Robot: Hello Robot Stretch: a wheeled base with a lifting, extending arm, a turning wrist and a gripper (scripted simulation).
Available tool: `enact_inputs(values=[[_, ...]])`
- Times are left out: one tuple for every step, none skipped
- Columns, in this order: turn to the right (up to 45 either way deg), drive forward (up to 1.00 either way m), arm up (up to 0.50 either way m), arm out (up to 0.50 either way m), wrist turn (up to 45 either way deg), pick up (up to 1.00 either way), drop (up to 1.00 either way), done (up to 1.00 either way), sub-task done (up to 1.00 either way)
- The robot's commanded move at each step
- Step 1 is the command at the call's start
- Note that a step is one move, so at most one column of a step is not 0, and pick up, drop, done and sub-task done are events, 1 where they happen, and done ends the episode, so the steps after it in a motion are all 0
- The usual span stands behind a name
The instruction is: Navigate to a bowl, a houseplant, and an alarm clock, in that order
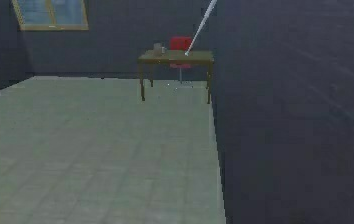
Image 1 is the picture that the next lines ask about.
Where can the brown wooden table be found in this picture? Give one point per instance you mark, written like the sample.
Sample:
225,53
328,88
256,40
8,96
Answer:
175,57

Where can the grey mug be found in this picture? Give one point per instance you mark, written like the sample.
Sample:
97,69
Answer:
158,49

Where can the red office chair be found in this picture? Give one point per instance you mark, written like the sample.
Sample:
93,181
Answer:
180,43

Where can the white baseball bat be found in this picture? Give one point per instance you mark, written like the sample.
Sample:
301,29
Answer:
201,25

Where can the wooden framed window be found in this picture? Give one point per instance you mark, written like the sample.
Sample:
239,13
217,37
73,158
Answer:
51,13

